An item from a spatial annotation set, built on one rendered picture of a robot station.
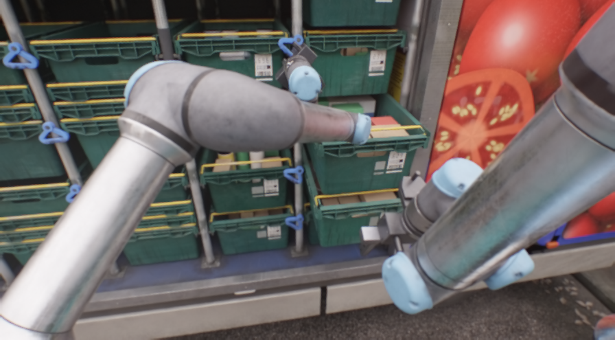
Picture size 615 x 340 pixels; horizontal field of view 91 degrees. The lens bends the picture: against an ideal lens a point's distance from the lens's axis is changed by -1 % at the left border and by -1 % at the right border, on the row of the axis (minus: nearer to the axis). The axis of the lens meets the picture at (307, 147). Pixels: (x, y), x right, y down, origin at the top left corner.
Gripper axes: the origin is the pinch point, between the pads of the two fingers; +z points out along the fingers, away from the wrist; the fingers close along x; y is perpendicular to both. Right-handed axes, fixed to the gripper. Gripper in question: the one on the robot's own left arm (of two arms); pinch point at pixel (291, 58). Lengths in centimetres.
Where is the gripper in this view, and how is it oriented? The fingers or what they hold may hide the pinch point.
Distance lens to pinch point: 105.0
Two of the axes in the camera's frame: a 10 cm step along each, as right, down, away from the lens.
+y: -7.2, -5.5, -4.3
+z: -1.6, -4.7, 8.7
